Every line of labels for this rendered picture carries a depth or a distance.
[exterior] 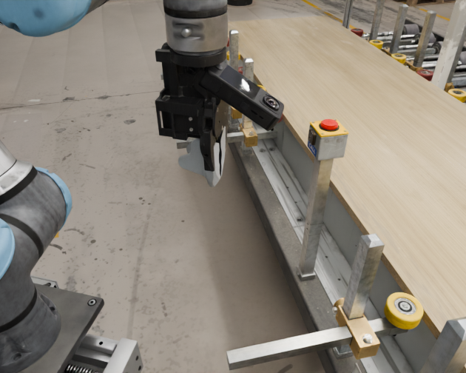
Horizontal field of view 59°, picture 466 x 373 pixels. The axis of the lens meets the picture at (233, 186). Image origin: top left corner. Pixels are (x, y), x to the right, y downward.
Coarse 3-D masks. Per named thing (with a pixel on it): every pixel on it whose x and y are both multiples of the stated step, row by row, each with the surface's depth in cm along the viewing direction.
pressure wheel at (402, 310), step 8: (392, 296) 95; (400, 296) 95; (408, 296) 95; (392, 304) 93; (400, 304) 93; (408, 304) 94; (416, 304) 93; (384, 312) 95; (392, 312) 92; (400, 312) 92; (408, 312) 92; (416, 312) 92; (392, 320) 92; (400, 320) 91; (408, 320) 90; (416, 320) 90; (400, 328) 92; (408, 328) 92
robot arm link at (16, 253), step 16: (0, 224) 61; (16, 224) 65; (0, 240) 59; (16, 240) 63; (32, 240) 66; (0, 256) 58; (16, 256) 62; (32, 256) 65; (0, 272) 59; (16, 272) 62; (0, 288) 59; (16, 288) 62; (32, 288) 67; (0, 304) 60; (16, 304) 63; (0, 320) 62
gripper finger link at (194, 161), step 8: (192, 144) 57; (216, 144) 57; (192, 152) 58; (200, 152) 58; (216, 152) 57; (184, 160) 59; (192, 160) 59; (200, 160) 59; (216, 160) 58; (184, 168) 60; (192, 168) 60; (200, 168) 60; (216, 168) 59; (208, 176) 59; (216, 176) 60
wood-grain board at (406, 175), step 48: (240, 48) 238; (288, 48) 238; (336, 48) 238; (288, 96) 185; (336, 96) 185; (384, 96) 185; (432, 96) 185; (384, 144) 151; (432, 144) 151; (336, 192) 131; (384, 192) 128; (432, 192) 128; (384, 240) 111; (432, 240) 111; (432, 288) 98
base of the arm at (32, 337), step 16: (32, 304) 66; (48, 304) 74; (16, 320) 64; (32, 320) 67; (48, 320) 70; (0, 336) 63; (16, 336) 65; (32, 336) 67; (48, 336) 69; (0, 352) 64; (16, 352) 67; (32, 352) 67; (0, 368) 65; (16, 368) 66
